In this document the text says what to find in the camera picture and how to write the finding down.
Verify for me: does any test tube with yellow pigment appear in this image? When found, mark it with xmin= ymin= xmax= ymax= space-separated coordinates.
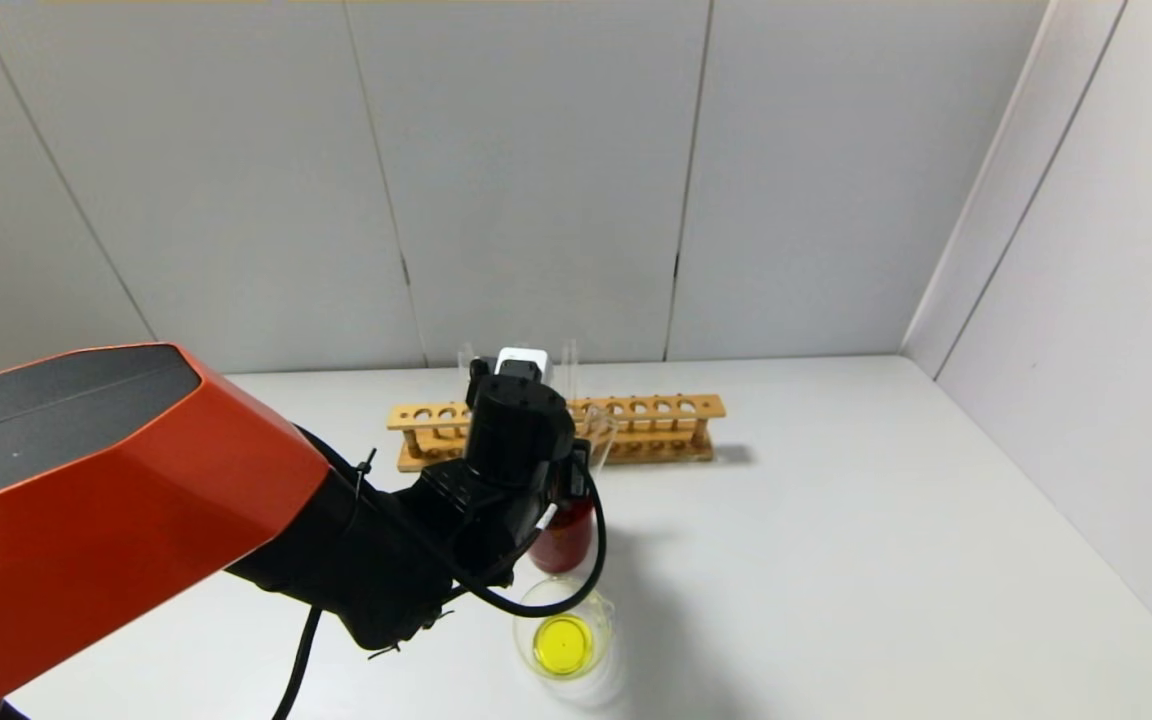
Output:
xmin=576 ymin=407 xmax=621 ymax=471

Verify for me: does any wooden test tube rack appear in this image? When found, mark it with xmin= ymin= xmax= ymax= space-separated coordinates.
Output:
xmin=387 ymin=394 xmax=727 ymax=473

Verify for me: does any red plastic cup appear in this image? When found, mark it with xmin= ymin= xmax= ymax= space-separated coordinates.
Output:
xmin=526 ymin=497 xmax=598 ymax=575

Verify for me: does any clear glass beaker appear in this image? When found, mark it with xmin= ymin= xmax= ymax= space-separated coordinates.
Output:
xmin=513 ymin=575 xmax=621 ymax=683

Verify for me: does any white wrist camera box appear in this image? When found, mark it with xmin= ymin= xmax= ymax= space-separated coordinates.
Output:
xmin=495 ymin=347 xmax=551 ymax=383

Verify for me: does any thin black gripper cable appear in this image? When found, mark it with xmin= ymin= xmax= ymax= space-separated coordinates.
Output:
xmin=451 ymin=455 xmax=609 ymax=618

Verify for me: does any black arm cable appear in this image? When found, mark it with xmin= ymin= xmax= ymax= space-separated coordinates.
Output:
xmin=271 ymin=603 xmax=325 ymax=720

